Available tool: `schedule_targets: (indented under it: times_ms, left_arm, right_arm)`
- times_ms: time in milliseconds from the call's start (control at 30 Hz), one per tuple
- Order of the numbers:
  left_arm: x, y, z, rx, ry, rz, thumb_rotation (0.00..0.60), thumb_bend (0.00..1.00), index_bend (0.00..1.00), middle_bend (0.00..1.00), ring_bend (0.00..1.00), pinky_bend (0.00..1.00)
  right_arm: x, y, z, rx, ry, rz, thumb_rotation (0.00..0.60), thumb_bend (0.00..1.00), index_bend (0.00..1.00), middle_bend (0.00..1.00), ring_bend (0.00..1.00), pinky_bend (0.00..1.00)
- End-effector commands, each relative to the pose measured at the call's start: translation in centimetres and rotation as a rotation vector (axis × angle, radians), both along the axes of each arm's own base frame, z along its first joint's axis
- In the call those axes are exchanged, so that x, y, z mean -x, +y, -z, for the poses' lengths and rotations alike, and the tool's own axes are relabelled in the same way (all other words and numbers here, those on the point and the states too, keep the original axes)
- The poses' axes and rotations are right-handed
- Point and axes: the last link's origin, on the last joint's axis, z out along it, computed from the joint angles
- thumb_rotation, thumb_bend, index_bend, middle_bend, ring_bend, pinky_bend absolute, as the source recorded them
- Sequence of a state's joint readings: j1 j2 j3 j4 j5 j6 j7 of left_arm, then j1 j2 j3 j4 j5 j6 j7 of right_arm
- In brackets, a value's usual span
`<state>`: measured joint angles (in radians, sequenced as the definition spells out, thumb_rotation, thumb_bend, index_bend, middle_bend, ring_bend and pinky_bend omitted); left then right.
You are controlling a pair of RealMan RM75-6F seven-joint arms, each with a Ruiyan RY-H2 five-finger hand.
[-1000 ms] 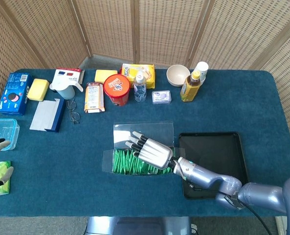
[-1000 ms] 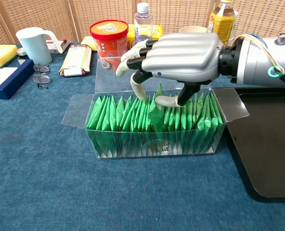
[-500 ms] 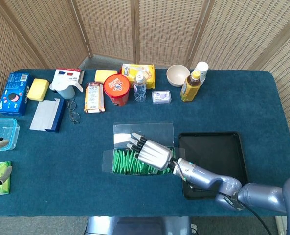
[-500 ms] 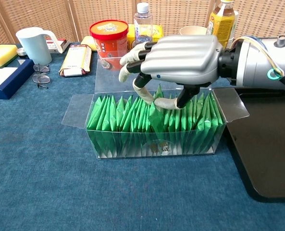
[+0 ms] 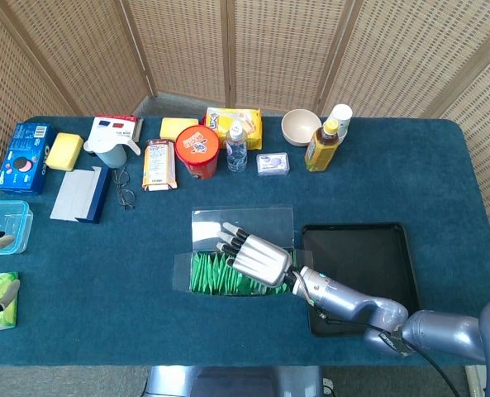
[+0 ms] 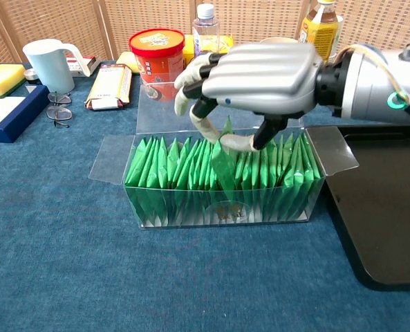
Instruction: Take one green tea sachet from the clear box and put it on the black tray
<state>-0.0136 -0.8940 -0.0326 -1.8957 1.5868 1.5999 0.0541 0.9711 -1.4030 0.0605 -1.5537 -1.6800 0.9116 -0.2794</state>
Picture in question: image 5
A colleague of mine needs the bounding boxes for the blue Oreo cookie box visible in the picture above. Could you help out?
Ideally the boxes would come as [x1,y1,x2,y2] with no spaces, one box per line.
[0,122,58,196]

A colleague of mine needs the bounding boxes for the white box red-blue glasses print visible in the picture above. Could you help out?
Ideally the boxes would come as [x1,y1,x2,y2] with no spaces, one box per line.
[88,114,145,146]

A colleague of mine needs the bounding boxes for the black plastic tray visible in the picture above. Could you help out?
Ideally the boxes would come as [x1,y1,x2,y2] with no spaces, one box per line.
[301,222,421,338]

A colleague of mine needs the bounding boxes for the beige bowl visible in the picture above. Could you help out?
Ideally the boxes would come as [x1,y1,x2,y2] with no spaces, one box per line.
[280,108,323,147]

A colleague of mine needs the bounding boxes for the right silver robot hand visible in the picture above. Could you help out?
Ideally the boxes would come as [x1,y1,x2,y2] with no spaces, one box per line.
[216,222,294,289]

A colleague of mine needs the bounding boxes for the thin-frame eyeglasses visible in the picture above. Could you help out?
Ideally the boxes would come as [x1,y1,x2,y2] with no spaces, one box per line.
[111,167,137,211]

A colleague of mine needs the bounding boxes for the navy box white lining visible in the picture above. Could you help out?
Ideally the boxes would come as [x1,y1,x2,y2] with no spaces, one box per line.
[49,165,112,225]

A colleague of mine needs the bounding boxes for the silver-blue robot base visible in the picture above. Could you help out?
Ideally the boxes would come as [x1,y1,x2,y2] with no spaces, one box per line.
[145,365,325,397]

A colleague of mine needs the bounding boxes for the white cylindrical cup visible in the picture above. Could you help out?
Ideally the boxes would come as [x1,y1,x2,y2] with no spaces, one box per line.
[326,103,354,144]

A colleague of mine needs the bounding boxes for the yellow drink bottle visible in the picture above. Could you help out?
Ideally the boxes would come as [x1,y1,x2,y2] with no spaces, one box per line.
[304,118,339,173]

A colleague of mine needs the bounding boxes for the orange white snack box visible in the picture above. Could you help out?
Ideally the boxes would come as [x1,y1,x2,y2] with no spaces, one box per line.
[141,138,178,194]

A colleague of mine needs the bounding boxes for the white pitcher with handle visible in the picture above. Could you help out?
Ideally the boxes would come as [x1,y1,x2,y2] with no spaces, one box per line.
[83,135,141,170]

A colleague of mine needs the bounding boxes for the red tub orange lid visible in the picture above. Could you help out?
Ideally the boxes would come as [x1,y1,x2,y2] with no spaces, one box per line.
[174,124,221,180]

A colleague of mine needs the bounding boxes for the clear water bottle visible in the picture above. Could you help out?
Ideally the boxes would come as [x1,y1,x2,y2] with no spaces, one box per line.
[225,119,249,173]

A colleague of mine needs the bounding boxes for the large yellow sponge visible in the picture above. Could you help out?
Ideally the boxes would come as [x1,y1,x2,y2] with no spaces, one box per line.
[45,132,84,172]

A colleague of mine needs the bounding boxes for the yellow snack bag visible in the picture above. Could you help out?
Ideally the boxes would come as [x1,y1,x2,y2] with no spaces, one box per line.
[202,107,264,151]

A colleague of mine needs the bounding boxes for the clear blue food container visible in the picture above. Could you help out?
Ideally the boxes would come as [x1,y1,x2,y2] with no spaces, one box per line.
[0,199,34,254]

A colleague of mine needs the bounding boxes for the blue carpet table cover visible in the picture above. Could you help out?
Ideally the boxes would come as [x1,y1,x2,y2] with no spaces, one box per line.
[0,115,490,367]

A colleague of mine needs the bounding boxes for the wicker folding screen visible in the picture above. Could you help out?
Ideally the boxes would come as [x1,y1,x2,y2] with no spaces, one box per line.
[0,0,490,227]

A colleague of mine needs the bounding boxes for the clear box of green packets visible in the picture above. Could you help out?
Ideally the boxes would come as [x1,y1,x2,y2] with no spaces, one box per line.
[173,205,315,297]

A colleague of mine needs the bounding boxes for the small yellow sponge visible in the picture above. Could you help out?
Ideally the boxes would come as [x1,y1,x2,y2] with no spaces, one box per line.
[159,117,199,141]

